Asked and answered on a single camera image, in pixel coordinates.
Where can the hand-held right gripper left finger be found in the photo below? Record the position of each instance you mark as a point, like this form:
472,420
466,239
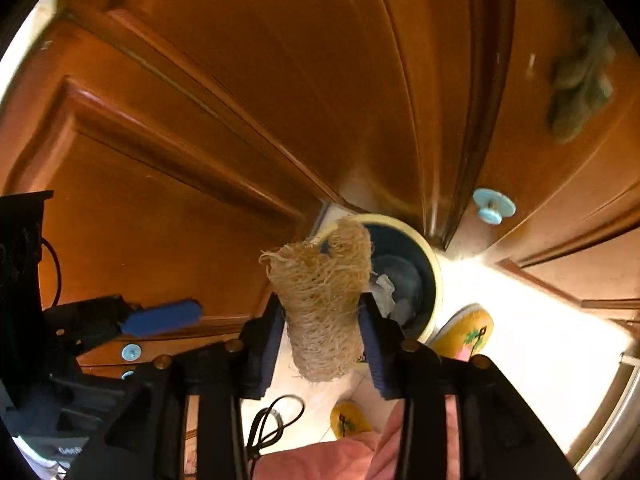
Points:
267,345

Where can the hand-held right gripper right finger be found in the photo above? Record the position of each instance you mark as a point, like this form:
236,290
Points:
375,355

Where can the wooden cabinet door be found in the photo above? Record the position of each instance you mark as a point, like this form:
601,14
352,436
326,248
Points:
540,160
200,110

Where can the yellow palm print slipper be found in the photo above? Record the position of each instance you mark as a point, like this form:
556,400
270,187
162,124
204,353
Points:
470,332
350,422

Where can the person's pink pants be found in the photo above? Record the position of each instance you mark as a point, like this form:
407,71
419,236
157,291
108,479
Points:
320,457

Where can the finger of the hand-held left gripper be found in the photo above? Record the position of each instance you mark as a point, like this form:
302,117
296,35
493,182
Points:
160,317

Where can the grey green hanging cloth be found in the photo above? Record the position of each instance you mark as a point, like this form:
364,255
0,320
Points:
575,90

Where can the white crumpled paper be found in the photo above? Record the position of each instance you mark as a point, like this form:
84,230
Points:
382,292

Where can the metal door frame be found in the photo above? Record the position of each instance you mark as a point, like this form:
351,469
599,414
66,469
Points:
610,410

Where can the wooden low cabinet front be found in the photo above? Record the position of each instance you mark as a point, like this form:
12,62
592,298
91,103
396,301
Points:
585,280

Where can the yellow rimmed trash bin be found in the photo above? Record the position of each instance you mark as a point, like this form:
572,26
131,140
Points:
395,245

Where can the tan loofah sponge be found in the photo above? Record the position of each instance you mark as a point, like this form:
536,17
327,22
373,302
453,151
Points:
320,300

